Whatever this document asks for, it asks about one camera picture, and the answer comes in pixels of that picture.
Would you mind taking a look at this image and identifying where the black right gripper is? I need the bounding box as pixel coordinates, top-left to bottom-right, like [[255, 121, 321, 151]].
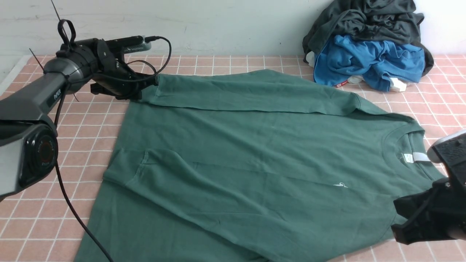
[[391, 152, 466, 245]]

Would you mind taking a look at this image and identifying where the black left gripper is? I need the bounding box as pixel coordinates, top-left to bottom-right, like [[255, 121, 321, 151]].
[[56, 38, 158, 100]]

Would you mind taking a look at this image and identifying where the green long-sleeved shirt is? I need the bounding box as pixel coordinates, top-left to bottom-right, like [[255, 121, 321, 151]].
[[88, 70, 443, 262]]

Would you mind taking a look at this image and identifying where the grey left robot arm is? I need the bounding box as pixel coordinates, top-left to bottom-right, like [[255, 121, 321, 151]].
[[0, 36, 158, 199]]

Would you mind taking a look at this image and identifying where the blue crumpled garment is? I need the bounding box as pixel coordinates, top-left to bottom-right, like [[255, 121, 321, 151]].
[[313, 35, 426, 92]]

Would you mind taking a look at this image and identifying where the dark grey crumpled garment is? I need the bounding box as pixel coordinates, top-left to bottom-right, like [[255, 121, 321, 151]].
[[302, 0, 434, 76]]

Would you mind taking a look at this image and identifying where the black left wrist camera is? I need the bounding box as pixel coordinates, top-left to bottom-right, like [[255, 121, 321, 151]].
[[105, 35, 151, 54]]

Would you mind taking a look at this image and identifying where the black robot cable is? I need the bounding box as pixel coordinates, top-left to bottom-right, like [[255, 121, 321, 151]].
[[55, 36, 172, 262]]

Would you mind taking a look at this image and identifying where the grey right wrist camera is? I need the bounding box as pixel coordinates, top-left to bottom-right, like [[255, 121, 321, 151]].
[[427, 129, 466, 164]]

